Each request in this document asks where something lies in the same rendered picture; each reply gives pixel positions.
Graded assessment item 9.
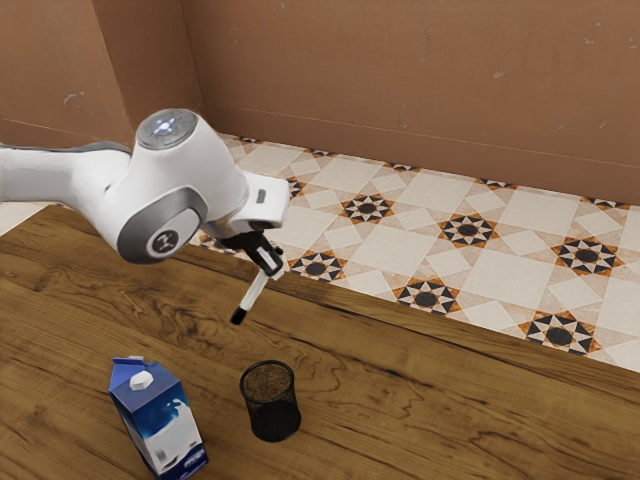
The white pen with black cap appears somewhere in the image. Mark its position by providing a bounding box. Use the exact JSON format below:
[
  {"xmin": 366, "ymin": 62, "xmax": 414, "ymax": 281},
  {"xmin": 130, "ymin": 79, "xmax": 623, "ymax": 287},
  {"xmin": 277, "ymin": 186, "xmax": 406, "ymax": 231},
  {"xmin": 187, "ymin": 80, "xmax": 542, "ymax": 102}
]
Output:
[{"xmin": 229, "ymin": 268, "xmax": 269, "ymax": 327}]

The blue and white milk carton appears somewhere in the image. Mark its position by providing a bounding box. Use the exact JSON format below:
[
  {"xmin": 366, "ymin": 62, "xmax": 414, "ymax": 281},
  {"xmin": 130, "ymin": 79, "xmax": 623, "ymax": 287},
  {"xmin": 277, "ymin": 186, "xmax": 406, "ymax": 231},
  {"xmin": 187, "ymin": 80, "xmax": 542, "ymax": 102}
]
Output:
[{"xmin": 108, "ymin": 355, "xmax": 210, "ymax": 477}]

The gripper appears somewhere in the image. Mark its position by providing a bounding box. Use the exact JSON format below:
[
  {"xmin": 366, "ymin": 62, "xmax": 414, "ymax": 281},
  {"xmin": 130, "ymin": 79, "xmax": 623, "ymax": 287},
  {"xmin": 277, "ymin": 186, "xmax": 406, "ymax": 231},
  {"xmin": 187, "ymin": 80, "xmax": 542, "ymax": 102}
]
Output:
[{"xmin": 201, "ymin": 221, "xmax": 286, "ymax": 280}]

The black mesh pen holder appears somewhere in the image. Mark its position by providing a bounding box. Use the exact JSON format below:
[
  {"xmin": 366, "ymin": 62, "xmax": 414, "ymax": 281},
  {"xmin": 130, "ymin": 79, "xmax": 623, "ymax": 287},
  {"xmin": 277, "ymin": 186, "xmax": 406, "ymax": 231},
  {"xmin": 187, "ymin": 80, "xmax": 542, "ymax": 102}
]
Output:
[{"xmin": 239, "ymin": 359, "xmax": 303, "ymax": 444}]

